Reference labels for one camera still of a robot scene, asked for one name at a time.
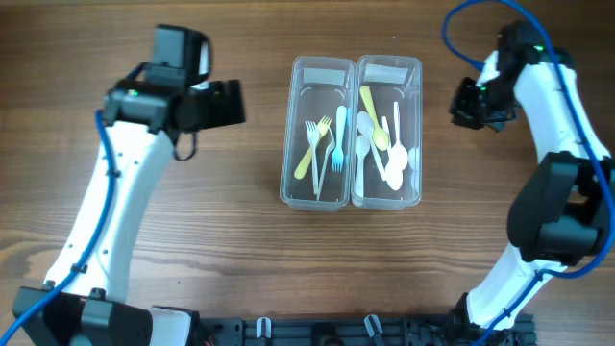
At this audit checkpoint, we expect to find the yellow plastic spoon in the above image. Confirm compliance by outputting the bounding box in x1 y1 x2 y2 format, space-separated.
359 86 390 151

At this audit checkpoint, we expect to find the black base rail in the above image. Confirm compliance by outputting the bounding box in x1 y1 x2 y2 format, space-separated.
153 307 537 346

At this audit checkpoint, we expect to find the white fork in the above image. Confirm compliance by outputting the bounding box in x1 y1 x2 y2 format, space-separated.
306 121 320 194

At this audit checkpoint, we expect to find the white spoon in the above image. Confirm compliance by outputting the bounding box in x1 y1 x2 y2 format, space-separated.
355 135 370 197
357 111 386 181

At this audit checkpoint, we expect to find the clear left plastic container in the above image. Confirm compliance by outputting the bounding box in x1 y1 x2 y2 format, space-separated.
280 57 357 212

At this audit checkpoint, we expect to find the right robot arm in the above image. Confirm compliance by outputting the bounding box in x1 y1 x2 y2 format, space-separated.
450 21 614 332

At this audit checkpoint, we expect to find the white fork diagonal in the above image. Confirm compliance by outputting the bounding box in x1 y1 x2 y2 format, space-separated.
316 129 335 201

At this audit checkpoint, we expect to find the white spoon crossed small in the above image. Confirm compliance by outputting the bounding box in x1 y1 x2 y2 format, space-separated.
389 101 407 171

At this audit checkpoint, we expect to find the clear right plastic container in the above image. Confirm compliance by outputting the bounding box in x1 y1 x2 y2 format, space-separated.
352 55 423 210

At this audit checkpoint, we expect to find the clear plastic container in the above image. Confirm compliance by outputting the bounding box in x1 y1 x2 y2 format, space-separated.
280 57 357 212
352 55 423 210

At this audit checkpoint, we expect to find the white spoon crossed large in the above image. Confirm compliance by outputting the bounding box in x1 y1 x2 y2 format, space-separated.
385 144 403 191

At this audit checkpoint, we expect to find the yellow plastic fork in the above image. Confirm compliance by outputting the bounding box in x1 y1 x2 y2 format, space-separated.
294 116 332 180

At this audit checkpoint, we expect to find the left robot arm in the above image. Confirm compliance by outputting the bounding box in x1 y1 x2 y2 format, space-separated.
1 24 246 345

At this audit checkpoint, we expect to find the light blue plastic fork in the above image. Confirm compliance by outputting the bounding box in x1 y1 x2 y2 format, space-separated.
332 106 347 172

